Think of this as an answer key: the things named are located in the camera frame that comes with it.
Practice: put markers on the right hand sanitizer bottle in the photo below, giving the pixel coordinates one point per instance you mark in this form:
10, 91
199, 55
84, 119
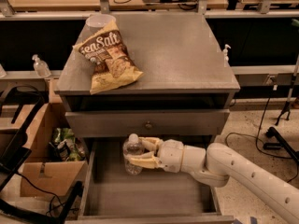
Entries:
227, 47

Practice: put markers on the grey wooden drawer cabinet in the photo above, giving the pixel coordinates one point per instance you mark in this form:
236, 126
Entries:
182, 65

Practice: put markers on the clear plastic water bottle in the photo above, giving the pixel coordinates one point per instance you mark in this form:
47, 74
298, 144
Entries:
132, 146

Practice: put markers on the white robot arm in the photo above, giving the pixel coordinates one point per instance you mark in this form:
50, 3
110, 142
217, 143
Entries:
213, 166

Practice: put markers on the hand sanitizer bottle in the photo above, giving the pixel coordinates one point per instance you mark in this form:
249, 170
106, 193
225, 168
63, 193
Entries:
227, 47
41, 67

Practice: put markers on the open middle grey drawer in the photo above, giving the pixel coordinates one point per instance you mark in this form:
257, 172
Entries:
111, 196

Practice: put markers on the black stand leg right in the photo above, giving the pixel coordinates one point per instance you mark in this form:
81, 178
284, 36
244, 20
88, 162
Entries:
281, 142

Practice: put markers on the metal rail with posts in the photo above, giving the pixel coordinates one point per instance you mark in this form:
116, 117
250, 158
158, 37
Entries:
208, 8

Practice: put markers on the snack bags in box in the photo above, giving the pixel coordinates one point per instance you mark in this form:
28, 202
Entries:
64, 146

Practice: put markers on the black stand frame left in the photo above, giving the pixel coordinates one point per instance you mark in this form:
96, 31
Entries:
14, 154

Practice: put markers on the left hand sanitizer bottle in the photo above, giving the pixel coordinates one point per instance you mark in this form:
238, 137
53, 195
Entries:
41, 67

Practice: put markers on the yellow sea salt chips bag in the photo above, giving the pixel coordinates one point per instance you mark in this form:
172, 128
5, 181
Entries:
113, 67

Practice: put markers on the brown cardboard box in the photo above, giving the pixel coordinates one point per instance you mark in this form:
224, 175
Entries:
40, 167

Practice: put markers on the clear plastic cup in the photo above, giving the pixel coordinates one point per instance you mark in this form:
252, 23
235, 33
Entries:
98, 21

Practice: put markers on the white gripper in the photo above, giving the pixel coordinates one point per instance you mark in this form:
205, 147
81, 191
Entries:
170, 155

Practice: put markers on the closed upper grey drawer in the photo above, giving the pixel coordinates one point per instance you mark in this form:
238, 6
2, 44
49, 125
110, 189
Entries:
147, 123

